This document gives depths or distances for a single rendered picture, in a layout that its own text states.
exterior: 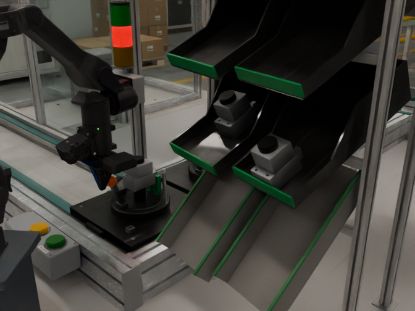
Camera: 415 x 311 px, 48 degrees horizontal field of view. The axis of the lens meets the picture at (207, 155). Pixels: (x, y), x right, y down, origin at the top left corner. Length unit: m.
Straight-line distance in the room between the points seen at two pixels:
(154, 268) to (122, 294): 0.08
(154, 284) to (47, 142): 0.80
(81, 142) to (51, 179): 0.50
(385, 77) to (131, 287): 0.61
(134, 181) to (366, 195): 0.53
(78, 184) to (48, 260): 0.42
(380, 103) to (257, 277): 0.35
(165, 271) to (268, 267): 0.28
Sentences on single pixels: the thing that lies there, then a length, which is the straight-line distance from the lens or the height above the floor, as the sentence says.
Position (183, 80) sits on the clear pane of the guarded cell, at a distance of 2.43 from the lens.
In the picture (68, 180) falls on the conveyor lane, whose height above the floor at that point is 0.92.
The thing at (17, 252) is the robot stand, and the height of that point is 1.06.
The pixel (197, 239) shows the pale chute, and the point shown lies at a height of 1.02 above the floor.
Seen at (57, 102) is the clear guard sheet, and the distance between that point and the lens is 1.66.
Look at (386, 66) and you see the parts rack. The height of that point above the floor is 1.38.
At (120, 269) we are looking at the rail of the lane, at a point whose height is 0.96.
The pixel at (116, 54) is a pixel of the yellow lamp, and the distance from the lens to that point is 1.21.
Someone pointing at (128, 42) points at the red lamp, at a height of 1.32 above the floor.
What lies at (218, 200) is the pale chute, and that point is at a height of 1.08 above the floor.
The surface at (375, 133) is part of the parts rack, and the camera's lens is 0.71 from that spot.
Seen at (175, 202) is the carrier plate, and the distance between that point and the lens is 1.14.
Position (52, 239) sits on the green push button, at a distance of 1.04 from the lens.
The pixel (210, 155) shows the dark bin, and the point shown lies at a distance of 0.80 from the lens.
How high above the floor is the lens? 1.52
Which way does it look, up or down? 23 degrees down
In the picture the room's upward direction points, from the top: straight up
